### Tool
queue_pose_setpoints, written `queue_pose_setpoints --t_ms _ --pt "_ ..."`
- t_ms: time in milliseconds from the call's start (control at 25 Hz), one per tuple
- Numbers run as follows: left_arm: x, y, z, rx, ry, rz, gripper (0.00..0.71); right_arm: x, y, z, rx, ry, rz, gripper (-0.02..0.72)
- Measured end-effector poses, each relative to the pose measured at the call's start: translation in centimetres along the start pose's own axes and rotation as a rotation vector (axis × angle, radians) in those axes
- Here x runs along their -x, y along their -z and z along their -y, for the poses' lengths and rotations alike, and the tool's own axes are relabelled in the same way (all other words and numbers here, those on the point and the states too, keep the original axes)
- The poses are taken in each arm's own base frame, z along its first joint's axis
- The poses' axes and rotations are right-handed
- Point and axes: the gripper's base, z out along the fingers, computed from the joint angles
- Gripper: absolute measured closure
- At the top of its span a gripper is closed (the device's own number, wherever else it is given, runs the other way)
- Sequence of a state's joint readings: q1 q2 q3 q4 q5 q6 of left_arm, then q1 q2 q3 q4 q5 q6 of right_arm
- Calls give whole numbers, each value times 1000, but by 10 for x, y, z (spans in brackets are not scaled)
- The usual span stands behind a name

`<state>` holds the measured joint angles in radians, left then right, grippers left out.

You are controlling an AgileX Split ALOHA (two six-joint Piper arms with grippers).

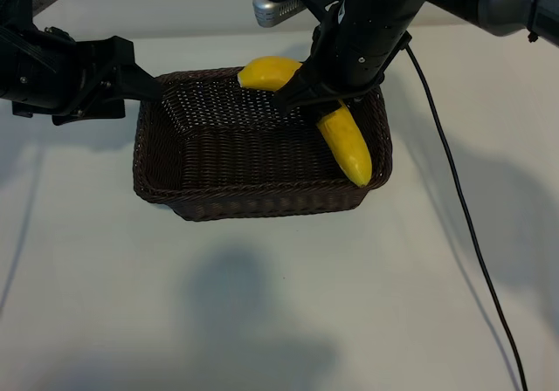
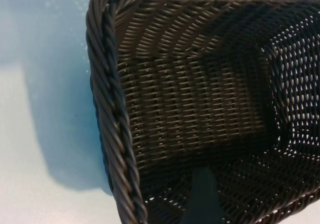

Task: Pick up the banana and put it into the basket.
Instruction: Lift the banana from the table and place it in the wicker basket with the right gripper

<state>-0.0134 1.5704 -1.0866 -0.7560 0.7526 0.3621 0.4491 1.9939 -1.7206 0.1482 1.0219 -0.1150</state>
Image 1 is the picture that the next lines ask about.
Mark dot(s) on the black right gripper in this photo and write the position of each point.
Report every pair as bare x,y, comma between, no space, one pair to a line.
367,33

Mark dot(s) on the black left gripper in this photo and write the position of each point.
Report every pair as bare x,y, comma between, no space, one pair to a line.
52,77

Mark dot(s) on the yellow banana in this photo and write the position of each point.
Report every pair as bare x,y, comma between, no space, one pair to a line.
349,146

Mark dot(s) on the dark brown wicker basket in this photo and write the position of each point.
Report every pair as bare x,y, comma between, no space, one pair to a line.
262,168

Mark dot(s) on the black zip tie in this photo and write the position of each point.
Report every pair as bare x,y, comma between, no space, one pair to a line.
533,20

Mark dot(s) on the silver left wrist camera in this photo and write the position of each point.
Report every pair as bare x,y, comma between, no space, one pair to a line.
277,9

